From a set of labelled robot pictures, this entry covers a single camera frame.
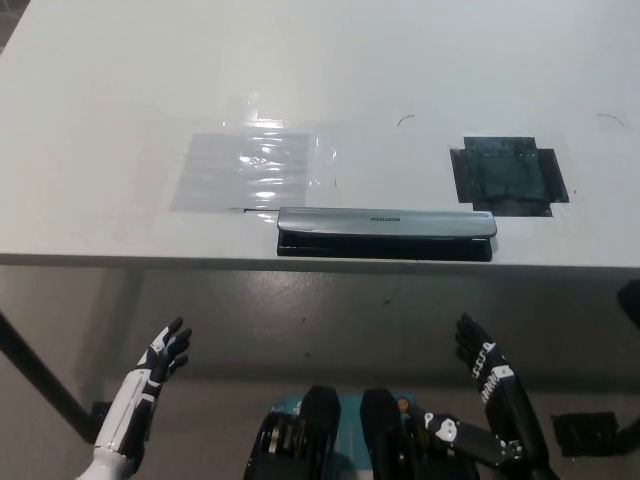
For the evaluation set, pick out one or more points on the silver black paper hole puncher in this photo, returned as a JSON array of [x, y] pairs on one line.
[[385, 222]]

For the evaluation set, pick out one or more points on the black floor tape patch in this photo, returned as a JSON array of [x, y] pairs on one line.
[[585, 432], [102, 420]]

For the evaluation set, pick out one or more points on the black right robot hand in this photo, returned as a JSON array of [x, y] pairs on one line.
[[505, 395]]

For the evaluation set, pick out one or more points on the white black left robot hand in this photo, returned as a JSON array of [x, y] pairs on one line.
[[137, 395]]

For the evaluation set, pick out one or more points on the black tape patch on table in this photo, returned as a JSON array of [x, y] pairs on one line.
[[505, 175]]

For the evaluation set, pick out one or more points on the black metal table leg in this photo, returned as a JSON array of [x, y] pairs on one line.
[[40, 380], [631, 302]]

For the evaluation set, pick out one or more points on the clear plastic sheet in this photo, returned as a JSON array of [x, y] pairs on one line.
[[240, 172]]

